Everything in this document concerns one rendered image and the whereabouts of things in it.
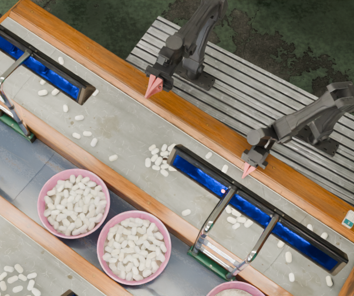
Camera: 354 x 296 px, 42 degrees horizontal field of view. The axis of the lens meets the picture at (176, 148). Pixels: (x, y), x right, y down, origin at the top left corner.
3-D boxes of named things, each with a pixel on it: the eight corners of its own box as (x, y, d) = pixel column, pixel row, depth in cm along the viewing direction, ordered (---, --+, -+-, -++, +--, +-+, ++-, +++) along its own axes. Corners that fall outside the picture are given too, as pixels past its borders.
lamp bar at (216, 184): (179, 145, 153) (181, 136, 147) (345, 255, 142) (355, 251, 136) (165, 163, 151) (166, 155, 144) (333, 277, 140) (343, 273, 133)
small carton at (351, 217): (348, 211, 176) (350, 209, 175) (356, 216, 176) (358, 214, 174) (341, 223, 174) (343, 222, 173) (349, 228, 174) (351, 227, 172)
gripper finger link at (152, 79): (157, 100, 152) (172, 78, 155) (138, 90, 153) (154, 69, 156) (157, 109, 158) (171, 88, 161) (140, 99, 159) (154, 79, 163)
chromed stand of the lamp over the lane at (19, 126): (26, 86, 200) (-6, 20, 159) (62, 110, 197) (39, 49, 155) (-5, 117, 194) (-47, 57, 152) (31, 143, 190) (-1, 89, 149)
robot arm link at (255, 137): (252, 152, 167) (279, 136, 160) (243, 131, 170) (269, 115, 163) (268, 154, 176) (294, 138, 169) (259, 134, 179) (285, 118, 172)
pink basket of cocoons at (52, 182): (73, 164, 188) (68, 155, 179) (125, 201, 183) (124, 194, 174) (28, 217, 179) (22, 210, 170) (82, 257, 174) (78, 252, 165)
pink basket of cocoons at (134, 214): (111, 209, 181) (109, 202, 173) (177, 225, 180) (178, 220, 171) (90, 277, 171) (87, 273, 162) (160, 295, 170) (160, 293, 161)
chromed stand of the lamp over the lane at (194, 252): (213, 214, 183) (231, 177, 141) (256, 243, 179) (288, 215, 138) (186, 254, 176) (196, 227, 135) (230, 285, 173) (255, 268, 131)
